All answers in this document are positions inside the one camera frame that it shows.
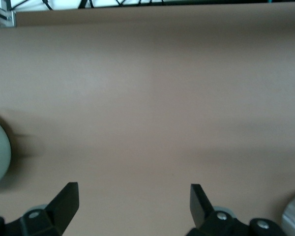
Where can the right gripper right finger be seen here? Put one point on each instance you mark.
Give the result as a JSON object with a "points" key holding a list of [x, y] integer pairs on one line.
{"points": [[201, 206]]}

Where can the aluminium frame corner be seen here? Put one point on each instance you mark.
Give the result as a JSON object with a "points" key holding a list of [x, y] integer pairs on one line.
{"points": [[2, 14]]}

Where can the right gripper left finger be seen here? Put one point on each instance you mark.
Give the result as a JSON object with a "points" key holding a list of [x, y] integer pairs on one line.
{"points": [[62, 206]]}

